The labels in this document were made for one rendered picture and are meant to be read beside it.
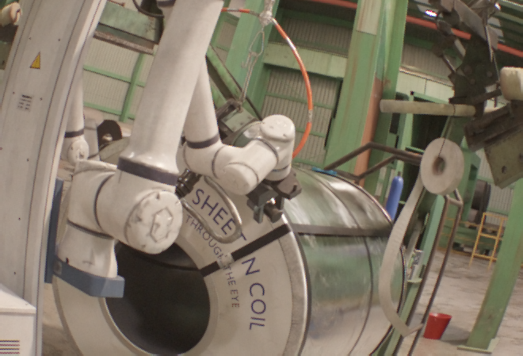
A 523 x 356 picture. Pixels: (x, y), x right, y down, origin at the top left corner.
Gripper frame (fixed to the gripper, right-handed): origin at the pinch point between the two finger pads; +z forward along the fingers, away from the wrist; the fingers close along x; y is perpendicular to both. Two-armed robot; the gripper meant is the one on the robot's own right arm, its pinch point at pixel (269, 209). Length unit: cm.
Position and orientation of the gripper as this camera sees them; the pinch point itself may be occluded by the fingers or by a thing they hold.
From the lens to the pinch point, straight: 231.5
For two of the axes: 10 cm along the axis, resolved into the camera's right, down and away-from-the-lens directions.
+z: -0.7, 6.5, 7.5
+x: -7.6, 4.6, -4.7
